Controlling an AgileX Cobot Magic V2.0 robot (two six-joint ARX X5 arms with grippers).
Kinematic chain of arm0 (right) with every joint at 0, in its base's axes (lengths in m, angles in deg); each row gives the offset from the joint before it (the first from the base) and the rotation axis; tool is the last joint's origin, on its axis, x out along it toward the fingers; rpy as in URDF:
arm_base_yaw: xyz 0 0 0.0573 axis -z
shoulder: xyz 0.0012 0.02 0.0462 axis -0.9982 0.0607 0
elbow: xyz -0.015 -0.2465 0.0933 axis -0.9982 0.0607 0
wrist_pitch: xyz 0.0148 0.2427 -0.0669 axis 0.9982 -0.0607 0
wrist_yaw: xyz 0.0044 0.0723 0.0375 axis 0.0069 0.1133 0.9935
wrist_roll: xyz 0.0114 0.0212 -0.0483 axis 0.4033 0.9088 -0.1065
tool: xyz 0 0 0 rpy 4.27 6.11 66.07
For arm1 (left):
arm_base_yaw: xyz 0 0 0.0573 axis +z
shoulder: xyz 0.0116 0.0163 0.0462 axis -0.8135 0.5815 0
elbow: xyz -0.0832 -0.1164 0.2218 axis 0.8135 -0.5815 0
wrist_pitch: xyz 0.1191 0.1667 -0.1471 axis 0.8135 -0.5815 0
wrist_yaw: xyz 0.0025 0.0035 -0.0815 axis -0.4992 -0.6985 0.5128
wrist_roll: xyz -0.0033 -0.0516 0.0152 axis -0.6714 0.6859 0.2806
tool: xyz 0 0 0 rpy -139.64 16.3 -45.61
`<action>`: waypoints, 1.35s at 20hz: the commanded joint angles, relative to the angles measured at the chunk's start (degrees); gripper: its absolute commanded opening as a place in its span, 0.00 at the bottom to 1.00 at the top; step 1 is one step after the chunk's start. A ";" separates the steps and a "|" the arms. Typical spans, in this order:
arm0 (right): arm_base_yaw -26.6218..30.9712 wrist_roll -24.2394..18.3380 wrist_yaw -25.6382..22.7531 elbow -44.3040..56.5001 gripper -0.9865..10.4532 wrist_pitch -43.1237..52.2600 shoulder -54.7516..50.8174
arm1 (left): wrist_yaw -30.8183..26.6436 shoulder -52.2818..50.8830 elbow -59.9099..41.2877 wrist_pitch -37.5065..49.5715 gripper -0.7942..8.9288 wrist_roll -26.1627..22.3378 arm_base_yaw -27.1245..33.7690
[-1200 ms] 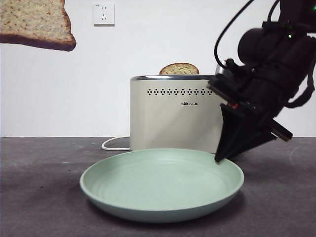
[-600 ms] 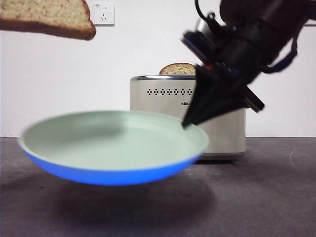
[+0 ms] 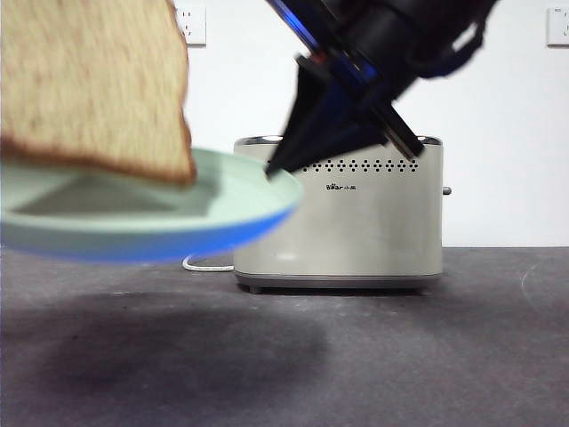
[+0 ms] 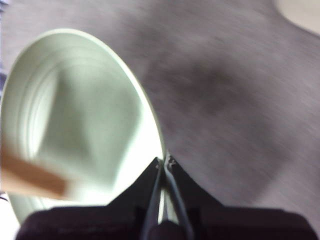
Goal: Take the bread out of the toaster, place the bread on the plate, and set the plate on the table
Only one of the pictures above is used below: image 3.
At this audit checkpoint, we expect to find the pale green round plate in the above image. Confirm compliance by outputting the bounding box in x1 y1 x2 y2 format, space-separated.
0 148 306 264

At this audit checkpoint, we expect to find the white toaster power cable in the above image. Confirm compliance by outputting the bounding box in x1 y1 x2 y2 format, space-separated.
181 254 236 273

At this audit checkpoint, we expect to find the large square bread slice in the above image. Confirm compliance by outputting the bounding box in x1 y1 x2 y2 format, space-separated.
0 0 197 186

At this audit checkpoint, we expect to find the white wall socket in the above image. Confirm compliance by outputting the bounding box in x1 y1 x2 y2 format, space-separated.
546 6 569 48
174 6 208 47

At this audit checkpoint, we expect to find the cream and chrome toaster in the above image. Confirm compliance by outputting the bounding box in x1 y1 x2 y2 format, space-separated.
233 134 453 295

